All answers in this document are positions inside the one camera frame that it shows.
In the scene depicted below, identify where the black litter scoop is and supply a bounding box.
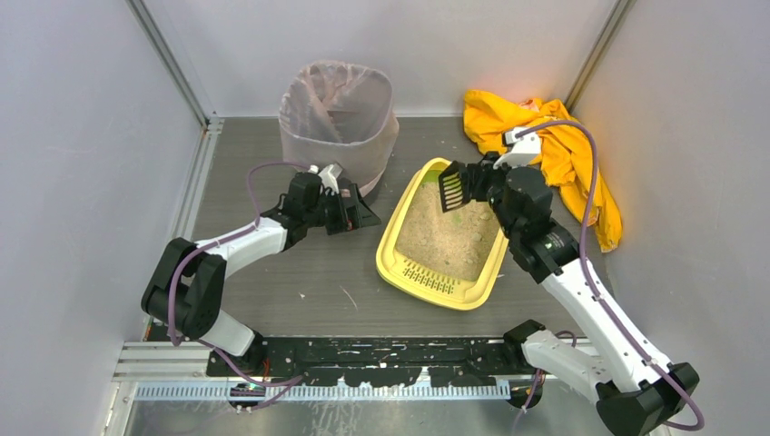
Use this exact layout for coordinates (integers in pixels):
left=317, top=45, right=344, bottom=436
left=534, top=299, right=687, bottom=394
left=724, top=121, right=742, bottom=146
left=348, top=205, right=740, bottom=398
left=438, top=161, right=470, bottom=213

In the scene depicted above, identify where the yellow litter box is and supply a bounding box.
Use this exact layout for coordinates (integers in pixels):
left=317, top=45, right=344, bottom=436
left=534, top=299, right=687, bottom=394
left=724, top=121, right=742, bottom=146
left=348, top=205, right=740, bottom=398
left=375, top=158, right=508, bottom=311

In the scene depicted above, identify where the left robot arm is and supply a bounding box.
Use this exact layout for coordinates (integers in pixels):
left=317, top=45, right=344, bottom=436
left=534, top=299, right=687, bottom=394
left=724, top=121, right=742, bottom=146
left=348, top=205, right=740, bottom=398
left=141, top=164, right=381, bottom=357

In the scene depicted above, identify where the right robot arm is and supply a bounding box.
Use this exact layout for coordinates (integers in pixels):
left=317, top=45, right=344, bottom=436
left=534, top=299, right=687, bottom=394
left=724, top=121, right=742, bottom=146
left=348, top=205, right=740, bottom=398
left=439, top=153, right=699, bottom=435

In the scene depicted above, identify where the yellow cloth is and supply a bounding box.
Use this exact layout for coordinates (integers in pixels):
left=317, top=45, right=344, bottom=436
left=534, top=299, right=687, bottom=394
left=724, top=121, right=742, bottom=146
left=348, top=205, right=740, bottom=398
left=463, top=89, right=623, bottom=253

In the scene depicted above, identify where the trash bin with pink bag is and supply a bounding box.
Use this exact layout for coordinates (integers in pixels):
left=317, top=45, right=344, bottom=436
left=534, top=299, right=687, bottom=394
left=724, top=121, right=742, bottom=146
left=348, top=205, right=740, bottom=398
left=278, top=60, right=400, bottom=196

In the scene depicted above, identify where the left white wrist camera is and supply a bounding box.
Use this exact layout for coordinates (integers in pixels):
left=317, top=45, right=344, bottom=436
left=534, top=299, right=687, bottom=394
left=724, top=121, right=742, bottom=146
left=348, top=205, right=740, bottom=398
left=318, top=163, right=342, bottom=194

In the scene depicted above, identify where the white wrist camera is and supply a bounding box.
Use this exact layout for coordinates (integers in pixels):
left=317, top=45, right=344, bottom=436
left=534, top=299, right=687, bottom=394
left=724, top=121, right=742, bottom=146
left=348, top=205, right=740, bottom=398
left=318, top=163, right=342, bottom=194
left=493, top=127, right=542, bottom=169

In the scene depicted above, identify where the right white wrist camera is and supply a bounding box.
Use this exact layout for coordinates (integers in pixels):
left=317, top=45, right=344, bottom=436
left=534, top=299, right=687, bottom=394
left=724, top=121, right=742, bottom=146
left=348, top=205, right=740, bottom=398
left=493, top=127, right=542, bottom=169

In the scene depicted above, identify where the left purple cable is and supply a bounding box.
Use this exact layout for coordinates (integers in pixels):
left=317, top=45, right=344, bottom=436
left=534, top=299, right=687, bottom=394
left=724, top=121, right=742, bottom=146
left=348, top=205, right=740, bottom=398
left=165, top=161, right=311, bottom=411

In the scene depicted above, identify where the purple cable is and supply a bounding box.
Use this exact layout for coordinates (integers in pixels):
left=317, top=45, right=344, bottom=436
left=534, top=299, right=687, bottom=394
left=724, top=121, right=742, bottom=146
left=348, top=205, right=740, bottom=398
left=509, top=120, right=706, bottom=432
left=165, top=161, right=311, bottom=411

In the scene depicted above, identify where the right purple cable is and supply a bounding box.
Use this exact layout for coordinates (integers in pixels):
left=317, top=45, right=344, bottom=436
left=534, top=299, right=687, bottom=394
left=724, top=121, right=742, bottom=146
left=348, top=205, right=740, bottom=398
left=509, top=120, right=706, bottom=432

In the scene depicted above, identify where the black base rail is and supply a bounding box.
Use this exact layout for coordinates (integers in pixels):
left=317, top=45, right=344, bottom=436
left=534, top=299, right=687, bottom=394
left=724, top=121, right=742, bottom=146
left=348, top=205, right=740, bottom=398
left=235, top=337, right=546, bottom=388

